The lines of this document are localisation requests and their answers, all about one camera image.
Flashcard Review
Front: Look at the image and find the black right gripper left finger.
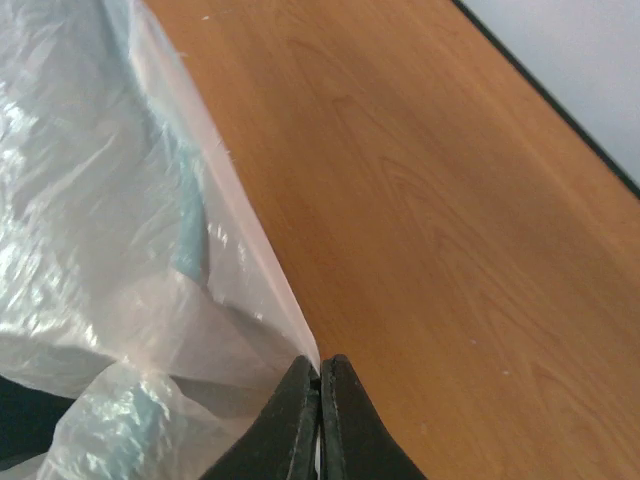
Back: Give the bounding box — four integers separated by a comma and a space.
202, 356, 320, 480

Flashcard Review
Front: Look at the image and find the teal plastic trash bin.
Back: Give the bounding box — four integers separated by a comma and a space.
171, 141, 210, 288

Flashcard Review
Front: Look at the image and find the translucent pink plastic trash bag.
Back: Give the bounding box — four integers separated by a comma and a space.
1, 1, 318, 479

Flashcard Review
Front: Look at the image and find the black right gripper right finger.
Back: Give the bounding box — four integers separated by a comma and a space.
320, 355, 425, 480

